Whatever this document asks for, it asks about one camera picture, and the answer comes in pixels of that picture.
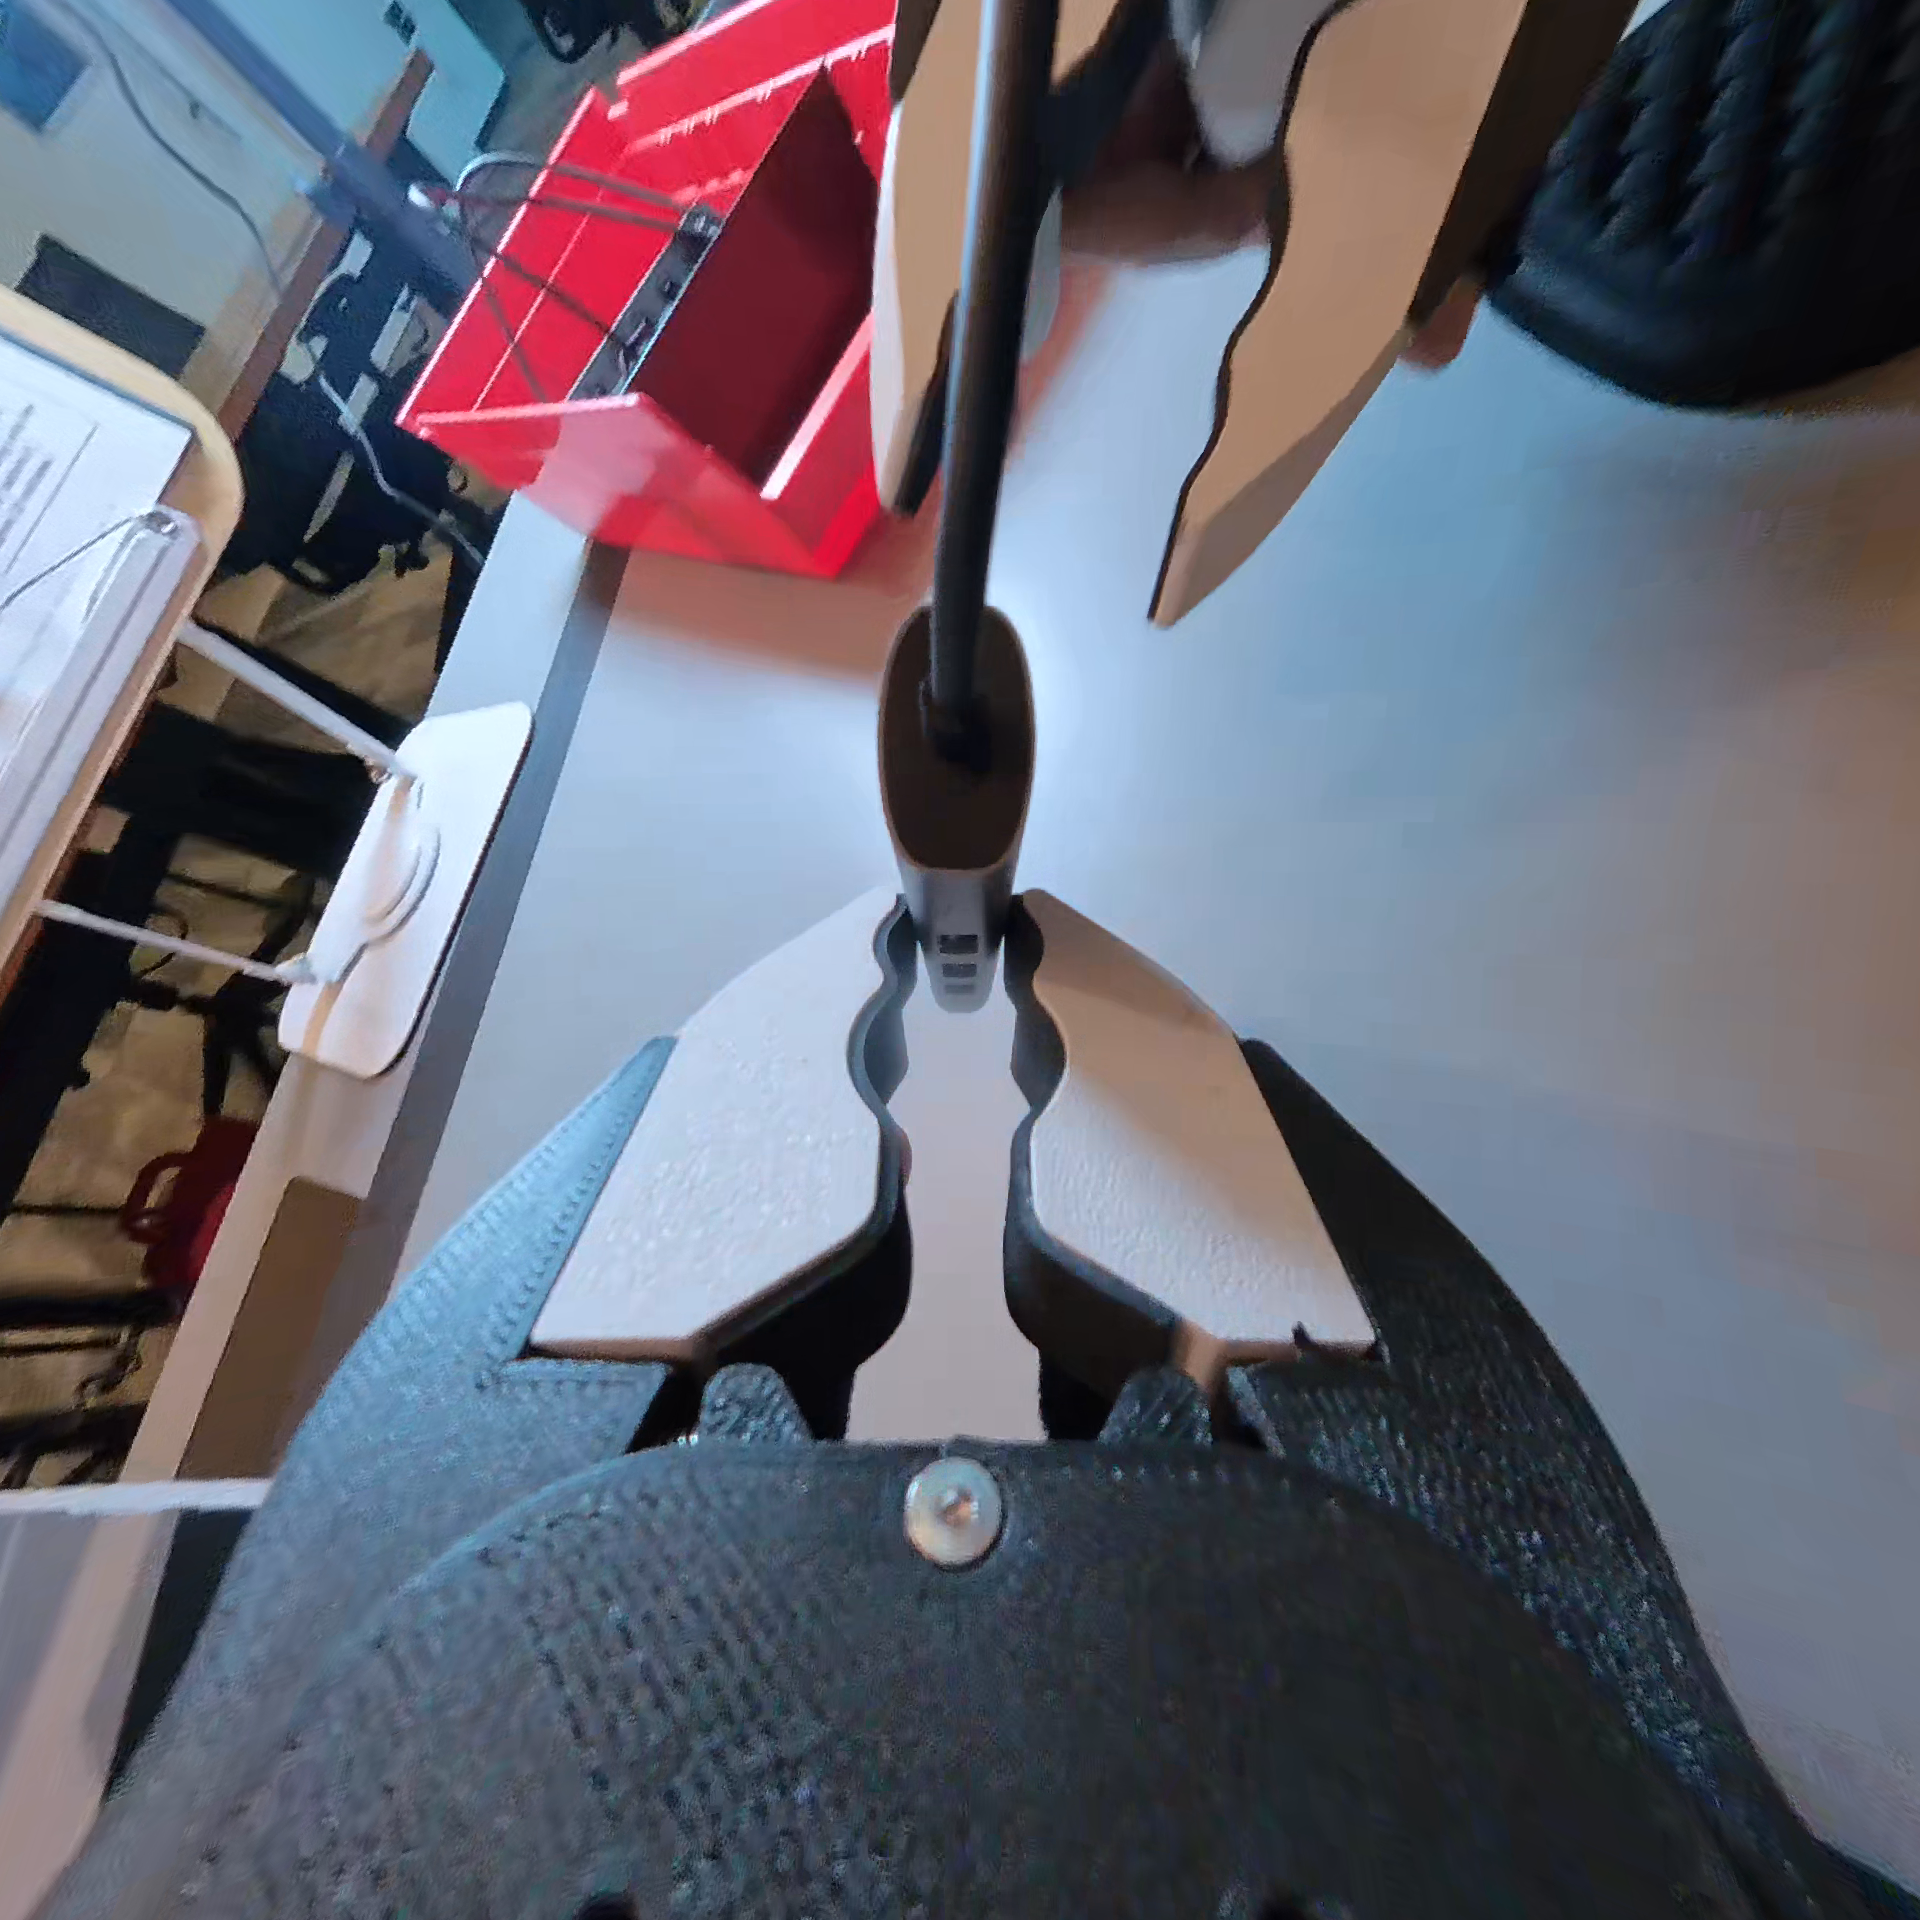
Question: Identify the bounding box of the brown top work table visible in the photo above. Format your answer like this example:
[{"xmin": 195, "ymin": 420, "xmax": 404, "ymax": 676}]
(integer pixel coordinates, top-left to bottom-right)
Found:
[{"xmin": 210, "ymin": 46, "xmax": 495, "ymax": 601}]

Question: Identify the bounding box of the red plastic bin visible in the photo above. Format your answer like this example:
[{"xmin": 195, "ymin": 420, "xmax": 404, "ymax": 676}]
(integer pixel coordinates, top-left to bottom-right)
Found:
[{"xmin": 398, "ymin": 0, "xmax": 903, "ymax": 584}]

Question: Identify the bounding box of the white document stand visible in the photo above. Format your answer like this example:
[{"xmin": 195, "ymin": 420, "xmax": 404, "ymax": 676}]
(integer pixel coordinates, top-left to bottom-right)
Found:
[{"xmin": 0, "ymin": 285, "xmax": 538, "ymax": 1081}]

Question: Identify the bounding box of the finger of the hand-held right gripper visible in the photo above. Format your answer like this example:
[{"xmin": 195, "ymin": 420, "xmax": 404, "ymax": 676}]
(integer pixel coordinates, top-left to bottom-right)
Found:
[
  {"xmin": 871, "ymin": 0, "xmax": 1119, "ymax": 518},
  {"xmin": 1148, "ymin": 0, "xmax": 1643, "ymax": 628}
]

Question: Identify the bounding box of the thick black hub cable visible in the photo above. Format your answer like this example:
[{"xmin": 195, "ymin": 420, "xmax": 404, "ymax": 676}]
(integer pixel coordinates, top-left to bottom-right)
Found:
[{"xmin": 427, "ymin": 151, "xmax": 703, "ymax": 396}]

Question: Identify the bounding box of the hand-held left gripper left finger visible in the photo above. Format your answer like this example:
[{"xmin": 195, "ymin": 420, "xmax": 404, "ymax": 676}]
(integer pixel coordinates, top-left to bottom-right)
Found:
[{"xmin": 529, "ymin": 884, "xmax": 922, "ymax": 1369}]

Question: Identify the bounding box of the person's right hand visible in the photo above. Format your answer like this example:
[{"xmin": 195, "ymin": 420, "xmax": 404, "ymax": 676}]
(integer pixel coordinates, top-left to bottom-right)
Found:
[{"xmin": 1055, "ymin": 46, "xmax": 1285, "ymax": 264}]

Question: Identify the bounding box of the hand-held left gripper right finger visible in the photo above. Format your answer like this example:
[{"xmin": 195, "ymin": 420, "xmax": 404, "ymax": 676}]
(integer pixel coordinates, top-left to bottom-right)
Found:
[{"xmin": 1002, "ymin": 886, "xmax": 1383, "ymax": 1426}]

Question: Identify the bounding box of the red bag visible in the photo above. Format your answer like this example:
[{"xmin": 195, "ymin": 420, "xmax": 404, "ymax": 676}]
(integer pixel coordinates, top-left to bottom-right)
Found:
[{"xmin": 119, "ymin": 1118, "xmax": 260, "ymax": 1296}]

